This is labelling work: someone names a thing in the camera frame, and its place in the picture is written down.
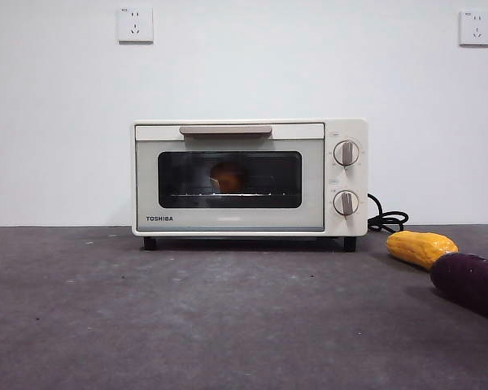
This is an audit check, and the brown potato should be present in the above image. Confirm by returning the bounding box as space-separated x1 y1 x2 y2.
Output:
209 161 247 193

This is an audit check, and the glass oven door with handle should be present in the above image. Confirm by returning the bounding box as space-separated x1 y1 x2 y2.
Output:
134 123 325 233

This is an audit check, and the round cream oven knob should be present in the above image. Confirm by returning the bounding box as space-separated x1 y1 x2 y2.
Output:
333 140 360 167
332 189 360 216

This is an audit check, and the cream Toshiba toaster oven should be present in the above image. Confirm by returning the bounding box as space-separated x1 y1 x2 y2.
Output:
130 118 369 253

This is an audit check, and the yellow corn cob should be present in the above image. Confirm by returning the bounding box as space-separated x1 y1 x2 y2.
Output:
386 230 460 271

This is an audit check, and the purple corn cob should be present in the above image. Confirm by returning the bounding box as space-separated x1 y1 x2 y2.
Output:
429 252 488 328

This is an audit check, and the metal wire oven rack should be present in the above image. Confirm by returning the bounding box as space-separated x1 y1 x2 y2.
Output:
168 190 274 198

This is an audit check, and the black oven power cord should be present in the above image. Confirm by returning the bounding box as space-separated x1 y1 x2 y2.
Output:
367 193 410 233

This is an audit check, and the white wall socket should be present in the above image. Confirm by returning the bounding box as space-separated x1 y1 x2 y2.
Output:
458 10 488 48
118 6 154 45

